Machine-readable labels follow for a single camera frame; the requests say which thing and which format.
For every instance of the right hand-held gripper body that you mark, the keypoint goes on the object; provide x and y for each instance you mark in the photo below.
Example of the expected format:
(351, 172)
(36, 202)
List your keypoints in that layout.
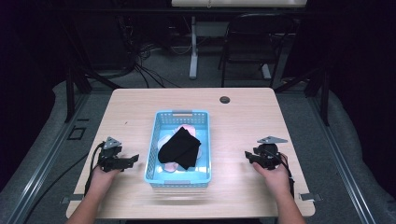
(267, 152)

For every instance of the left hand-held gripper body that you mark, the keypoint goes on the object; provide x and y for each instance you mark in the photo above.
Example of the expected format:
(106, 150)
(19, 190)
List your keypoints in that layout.
(109, 157)

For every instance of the black sock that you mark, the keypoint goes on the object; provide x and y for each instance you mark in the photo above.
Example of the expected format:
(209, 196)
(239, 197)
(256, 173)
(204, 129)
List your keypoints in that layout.
(180, 147)

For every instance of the blue plastic basket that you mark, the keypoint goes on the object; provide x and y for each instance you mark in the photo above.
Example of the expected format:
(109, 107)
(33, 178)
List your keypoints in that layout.
(199, 174)

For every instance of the person's left hand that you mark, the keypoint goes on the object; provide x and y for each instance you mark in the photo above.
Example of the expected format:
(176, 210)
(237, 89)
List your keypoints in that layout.
(103, 177)

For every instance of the person's right hand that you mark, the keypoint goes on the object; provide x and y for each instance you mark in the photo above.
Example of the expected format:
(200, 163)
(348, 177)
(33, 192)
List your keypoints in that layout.
(275, 179)

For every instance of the pink and white sock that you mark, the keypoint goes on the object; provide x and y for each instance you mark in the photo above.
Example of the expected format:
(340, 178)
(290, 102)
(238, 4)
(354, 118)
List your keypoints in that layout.
(170, 167)

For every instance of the white desk foot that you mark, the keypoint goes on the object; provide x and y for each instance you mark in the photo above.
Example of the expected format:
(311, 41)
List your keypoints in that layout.
(266, 71)

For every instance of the black folding chair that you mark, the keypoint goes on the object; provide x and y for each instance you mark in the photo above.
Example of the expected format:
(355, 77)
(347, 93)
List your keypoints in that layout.
(255, 40)

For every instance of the white desk leg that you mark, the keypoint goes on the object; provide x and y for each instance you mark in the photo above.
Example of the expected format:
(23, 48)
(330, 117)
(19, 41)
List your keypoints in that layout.
(193, 53)

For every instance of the white desk top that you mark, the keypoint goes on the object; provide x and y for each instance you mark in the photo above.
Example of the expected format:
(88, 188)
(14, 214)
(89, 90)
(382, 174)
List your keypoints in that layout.
(239, 3)

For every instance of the black floor outlet frame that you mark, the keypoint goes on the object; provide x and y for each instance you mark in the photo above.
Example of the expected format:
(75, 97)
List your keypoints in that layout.
(76, 133)

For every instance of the grey metal table bracket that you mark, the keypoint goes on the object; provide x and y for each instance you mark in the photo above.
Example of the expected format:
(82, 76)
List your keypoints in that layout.
(309, 197)

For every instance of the grey metal floor rail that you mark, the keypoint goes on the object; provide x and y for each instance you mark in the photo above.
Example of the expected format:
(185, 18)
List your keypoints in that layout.
(43, 161)
(339, 155)

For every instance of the black metal frame stand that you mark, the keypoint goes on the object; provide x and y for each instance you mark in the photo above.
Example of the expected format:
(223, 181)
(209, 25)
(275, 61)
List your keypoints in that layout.
(320, 90)
(76, 87)

